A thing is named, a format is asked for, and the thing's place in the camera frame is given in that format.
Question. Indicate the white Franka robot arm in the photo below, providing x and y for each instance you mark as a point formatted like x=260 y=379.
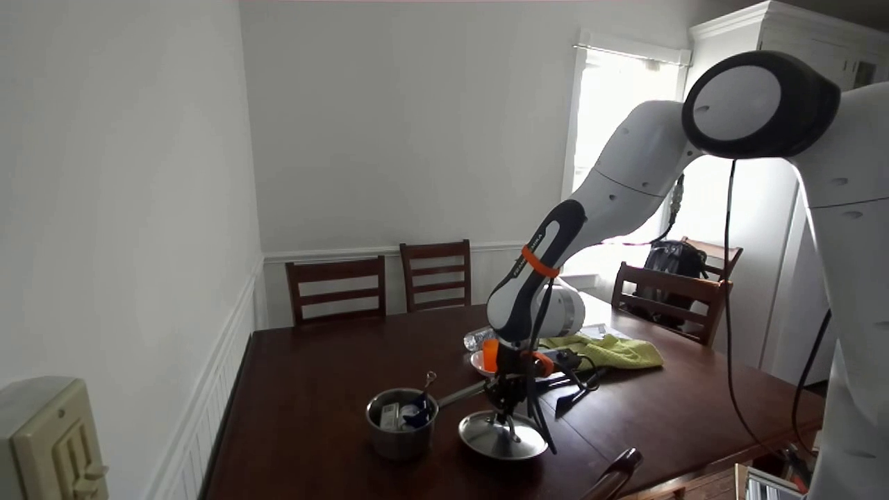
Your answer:
x=639 y=168

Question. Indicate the bright window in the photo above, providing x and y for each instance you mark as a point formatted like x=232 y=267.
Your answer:
x=621 y=100

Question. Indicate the white blue contents of pot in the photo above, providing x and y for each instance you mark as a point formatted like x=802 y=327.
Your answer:
x=407 y=413

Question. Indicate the black bag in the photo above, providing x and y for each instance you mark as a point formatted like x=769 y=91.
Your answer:
x=673 y=256

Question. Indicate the orange plastic cup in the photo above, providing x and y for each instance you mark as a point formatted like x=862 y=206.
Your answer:
x=491 y=356

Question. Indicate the white framed flat object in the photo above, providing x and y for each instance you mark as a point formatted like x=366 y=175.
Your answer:
x=764 y=484

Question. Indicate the beige wall light switch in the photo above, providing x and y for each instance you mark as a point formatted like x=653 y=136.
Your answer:
x=52 y=446

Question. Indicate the wide dark wooden chair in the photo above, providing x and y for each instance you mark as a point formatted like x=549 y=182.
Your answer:
x=335 y=293

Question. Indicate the brown wooden chair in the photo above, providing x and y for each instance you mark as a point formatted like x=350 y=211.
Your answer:
x=670 y=299

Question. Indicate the yellow green cloth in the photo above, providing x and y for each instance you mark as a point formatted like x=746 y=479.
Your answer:
x=621 y=352

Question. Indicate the clear plastic bottle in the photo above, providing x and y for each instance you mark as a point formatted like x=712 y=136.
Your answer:
x=473 y=336

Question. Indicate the white tall cabinet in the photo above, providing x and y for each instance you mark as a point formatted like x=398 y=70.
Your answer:
x=769 y=241

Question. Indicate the black tongs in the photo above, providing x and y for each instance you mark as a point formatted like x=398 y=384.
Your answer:
x=578 y=391

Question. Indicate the narrow dark wooden chair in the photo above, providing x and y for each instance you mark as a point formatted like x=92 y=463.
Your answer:
x=435 y=272

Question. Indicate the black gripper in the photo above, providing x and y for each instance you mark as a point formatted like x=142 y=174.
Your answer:
x=509 y=384

